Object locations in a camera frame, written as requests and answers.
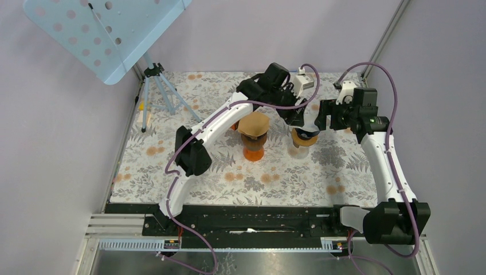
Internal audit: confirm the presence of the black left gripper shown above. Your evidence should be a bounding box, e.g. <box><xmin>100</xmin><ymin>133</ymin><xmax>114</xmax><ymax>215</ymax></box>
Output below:
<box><xmin>268</xmin><ymin>82</ymin><xmax>308</xmax><ymax>126</ymax></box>

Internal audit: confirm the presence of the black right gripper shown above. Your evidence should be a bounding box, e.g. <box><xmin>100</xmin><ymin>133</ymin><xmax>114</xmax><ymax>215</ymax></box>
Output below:
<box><xmin>313</xmin><ymin>97</ymin><xmax>358</xmax><ymax>131</ymax></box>

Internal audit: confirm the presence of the white paper coffee filter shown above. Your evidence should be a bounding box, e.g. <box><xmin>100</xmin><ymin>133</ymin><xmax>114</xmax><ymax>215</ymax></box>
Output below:
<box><xmin>295</xmin><ymin>113</ymin><xmax>320</xmax><ymax>138</ymax></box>

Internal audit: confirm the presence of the light wooden dripper ring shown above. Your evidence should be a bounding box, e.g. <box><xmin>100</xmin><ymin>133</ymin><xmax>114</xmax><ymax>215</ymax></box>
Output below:
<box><xmin>291</xmin><ymin>131</ymin><xmax>319</xmax><ymax>149</ymax></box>

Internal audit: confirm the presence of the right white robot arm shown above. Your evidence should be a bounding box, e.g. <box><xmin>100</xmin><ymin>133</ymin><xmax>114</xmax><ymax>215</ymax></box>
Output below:
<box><xmin>315</xmin><ymin>85</ymin><xmax>431</xmax><ymax>245</ymax></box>

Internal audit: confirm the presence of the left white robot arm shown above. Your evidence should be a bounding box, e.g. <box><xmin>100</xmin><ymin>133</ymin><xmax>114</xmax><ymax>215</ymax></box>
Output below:
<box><xmin>155</xmin><ymin>62</ymin><xmax>310</xmax><ymax>235</ymax></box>

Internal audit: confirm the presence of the floral tablecloth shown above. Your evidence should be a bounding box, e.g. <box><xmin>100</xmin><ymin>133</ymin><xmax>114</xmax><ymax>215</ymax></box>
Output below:
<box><xmin>109</xmin><ymin>72</ymin><xmax>377</xmax><ymax>207</ymax></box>

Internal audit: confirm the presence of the clear glass carafe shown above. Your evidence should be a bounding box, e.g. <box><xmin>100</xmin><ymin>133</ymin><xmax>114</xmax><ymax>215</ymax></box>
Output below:
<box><xmin>288</xmin><ymin>145</ymin><xmax>309</xmax><ymax>159</ymax></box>

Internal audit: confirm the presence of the orange glass carafe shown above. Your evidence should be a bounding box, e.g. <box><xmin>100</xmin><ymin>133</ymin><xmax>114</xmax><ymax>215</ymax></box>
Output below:
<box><xmin>243</xmin><ymin>146</ymin><xmax>264</xmax><ymax>162</ymax></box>

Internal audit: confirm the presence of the light blue music stand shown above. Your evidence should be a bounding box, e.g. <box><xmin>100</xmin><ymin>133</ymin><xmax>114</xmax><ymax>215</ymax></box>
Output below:
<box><xmin>23</xmin><ymin>0</ymin><xmax>190</xmax><ymax>115</ymax></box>

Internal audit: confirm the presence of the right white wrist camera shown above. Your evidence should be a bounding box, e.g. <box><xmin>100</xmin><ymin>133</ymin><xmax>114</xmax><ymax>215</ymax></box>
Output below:
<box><xmin>334</xmin><ymin>81</ymin><xmax>358</xmax><ymax>105</ymax></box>

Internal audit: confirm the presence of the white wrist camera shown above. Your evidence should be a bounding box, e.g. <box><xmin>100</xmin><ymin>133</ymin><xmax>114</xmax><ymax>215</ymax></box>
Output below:
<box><xmin>291</xmin><ymin>68</ymin><xmax>315</xmax><ymax>97</ymax></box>
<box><xmin>334</xmin><ymin>81</ymin><xmax>358</xmax><ymax>105</ymax></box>

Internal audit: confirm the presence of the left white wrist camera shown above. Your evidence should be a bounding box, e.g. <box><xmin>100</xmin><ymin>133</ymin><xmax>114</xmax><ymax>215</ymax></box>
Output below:
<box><xmin>291</xmin><ymin>68</ymin><xmax>315</xmax><ymax>97</ymax></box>

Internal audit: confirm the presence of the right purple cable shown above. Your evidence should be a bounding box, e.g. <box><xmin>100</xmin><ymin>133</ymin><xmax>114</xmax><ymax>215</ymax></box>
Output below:
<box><xmin>333</xmin><ymin>62</ymin><xmax>421</xmax><ymax>275</ymax></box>

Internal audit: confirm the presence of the purple cable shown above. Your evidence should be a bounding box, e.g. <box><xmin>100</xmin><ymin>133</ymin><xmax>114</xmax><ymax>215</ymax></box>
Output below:
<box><xmin>164</xmin><ymin>63</ymin><xmax>321</xmax><ymax>275</ymax></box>
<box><xmin>333</xmin><ymin>62</ymin><xmax>421</xmax><ymax>275</ymax></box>

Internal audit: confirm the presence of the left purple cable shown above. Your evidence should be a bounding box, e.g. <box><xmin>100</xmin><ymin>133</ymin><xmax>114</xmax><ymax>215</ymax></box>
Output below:
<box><xmin>164</xmin><ymin>63</ymin><xmax>321</xmax><ymax>275</ymax></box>

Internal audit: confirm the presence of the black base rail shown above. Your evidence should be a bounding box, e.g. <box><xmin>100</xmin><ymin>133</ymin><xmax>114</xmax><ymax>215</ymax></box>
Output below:
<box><xmin>142</xmin><ymin>205</ymin><xmax>352</xmax><ymax>250</ymax></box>

